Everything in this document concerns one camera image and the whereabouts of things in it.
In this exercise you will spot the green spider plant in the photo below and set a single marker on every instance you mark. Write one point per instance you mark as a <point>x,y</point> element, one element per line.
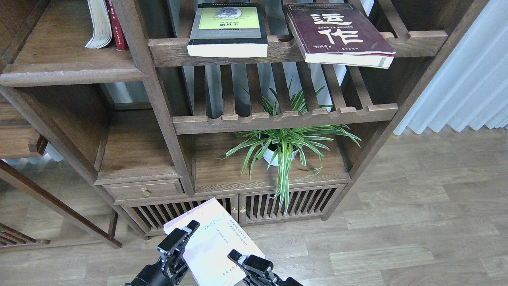
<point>257,142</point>

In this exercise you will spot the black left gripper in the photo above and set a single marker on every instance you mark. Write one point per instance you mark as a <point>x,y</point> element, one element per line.
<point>170,268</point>

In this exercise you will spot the yellow and black book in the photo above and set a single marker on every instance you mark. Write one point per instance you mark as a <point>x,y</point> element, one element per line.
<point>228,30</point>

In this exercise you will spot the white sheer curtain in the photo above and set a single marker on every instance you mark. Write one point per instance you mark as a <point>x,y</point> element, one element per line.
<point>471,88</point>

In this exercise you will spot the red upright book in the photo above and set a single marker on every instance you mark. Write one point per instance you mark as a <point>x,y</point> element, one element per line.
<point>117,32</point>

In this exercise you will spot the white plant pot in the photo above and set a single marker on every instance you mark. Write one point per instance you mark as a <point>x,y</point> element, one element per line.
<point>283,151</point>

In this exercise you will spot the wooden side furniture frame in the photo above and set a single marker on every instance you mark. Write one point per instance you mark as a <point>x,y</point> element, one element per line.
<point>20,140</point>

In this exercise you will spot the pale pink white book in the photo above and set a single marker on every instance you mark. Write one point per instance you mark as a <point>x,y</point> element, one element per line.
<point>207,249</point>

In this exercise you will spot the cream-paged upright book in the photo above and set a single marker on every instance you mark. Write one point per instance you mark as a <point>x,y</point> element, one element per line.
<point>102,34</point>

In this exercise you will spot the maroon book with white characters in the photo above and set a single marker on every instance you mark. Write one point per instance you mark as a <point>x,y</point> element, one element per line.
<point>337,33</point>

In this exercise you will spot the dark wooden bookshelf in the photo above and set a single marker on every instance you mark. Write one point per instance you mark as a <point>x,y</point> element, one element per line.
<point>154,117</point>

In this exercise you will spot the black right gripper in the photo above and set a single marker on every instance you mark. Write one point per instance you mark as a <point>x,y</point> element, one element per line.
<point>259,271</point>

